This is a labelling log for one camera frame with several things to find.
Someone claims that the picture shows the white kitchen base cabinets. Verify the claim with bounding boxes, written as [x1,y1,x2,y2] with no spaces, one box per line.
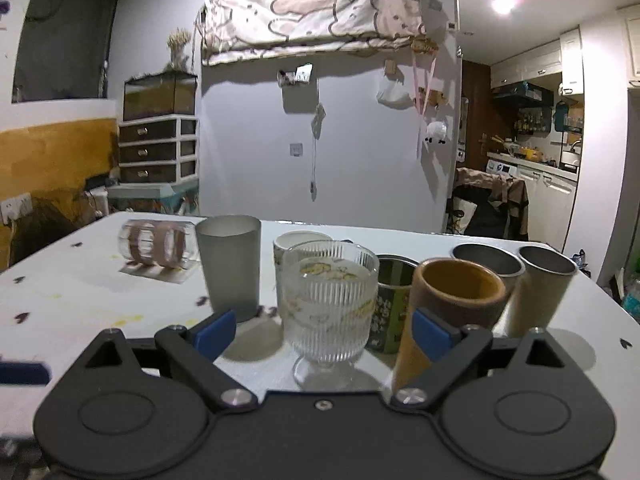
[515,162,580,253]

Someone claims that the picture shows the tall steel cup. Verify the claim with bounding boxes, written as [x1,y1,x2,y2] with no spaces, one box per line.
[500,245,579,339]

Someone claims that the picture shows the glass terrarium tank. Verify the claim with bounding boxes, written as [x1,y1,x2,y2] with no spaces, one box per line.
[123,72,199,122]

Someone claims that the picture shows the dark window panel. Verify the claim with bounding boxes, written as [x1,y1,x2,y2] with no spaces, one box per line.
[12,0,127,104]

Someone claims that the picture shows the white power outlet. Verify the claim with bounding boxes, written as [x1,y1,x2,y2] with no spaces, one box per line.
[1,194,34,224]

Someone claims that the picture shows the teal side table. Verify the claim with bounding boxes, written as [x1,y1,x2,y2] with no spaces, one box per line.
[106,182,202,217]

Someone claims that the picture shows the brown bamboo cup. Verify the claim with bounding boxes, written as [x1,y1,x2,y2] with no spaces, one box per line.
[392,258,509,397]

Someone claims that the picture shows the ribbed glass goblet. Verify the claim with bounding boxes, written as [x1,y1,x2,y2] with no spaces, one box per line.
[276,240,381,392]

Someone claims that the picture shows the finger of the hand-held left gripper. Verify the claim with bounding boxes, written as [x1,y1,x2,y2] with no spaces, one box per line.
[0,361,52,387]

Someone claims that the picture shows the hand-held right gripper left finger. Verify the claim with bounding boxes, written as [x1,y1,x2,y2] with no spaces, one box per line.
[86,309,258,413]

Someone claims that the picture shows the white washing machine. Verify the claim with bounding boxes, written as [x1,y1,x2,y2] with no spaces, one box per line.
[486,158,519,179]

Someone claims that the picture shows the dried flower bunch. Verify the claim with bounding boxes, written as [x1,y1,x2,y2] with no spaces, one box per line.
[165,29,194,74]

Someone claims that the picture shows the white ceramic cup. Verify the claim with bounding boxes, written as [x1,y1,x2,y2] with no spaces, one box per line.
[273,231,334,319]

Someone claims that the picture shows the brown door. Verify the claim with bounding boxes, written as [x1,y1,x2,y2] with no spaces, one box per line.
[459,59,495,171]

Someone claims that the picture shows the pink printed hanging cloth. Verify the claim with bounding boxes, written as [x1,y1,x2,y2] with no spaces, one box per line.
[199,0,440,67]

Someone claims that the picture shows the chair with draped clothes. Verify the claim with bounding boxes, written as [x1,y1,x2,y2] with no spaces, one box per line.
[450,167,530,242]

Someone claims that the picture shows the white hanging bag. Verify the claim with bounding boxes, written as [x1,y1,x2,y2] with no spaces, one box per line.
[376,76,417,110]

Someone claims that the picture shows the clear cup with brown stripes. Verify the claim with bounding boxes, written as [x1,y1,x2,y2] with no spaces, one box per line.
[119,219,202,272]

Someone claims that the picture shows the green printed cup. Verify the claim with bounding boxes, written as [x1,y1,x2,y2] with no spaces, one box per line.
[364,254,421,354]

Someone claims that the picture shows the white drawer unit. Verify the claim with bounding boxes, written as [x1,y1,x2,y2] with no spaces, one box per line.
[118,115,200,184]

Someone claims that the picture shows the grey frosted plastic cup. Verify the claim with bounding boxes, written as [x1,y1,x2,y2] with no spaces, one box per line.
[195,215,262,324]

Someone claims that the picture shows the wall photo cards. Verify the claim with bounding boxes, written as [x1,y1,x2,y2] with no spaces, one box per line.
[276,62,315,86]

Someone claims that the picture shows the short grey metal cup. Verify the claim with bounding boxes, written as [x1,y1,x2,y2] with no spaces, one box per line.
[451,243,526,292]

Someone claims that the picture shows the white kitchen wall cabinets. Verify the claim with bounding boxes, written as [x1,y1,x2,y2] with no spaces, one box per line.
[489,26,585,97]

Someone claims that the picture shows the white plush toy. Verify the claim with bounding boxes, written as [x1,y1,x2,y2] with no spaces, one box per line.
[423,120,448,146]

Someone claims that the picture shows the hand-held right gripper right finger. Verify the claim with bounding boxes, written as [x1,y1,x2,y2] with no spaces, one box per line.
[390,307,556,413]

